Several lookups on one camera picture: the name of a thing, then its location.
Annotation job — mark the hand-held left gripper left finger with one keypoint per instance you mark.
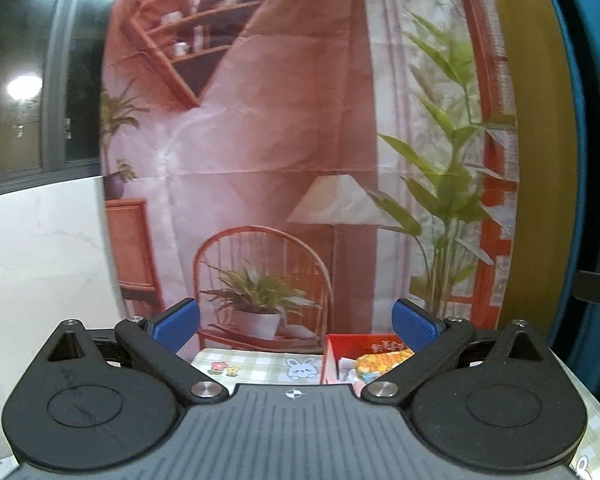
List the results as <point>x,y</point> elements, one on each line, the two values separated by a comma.
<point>175,325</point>

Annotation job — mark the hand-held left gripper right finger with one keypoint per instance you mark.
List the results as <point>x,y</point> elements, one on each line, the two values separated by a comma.
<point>415,325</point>

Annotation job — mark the orange floral soft cloth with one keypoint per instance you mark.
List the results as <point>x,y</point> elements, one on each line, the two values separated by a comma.
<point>382,362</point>

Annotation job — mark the red strawberry cardboard box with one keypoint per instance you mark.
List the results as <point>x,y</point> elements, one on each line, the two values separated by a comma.
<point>352,345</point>

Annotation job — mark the white plastic packet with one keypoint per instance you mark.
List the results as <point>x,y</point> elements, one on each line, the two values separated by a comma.
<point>347,370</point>

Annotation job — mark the green checked tablecloth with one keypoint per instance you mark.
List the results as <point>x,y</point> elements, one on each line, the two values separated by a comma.
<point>260,365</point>

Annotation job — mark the teal curtain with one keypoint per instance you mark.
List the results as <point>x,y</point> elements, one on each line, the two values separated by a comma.
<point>595,110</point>

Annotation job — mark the dark glass window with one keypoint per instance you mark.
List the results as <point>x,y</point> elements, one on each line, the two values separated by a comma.
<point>15,60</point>

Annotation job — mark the printed room wall backdrop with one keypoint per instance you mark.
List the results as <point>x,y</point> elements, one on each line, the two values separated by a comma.
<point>280,110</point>

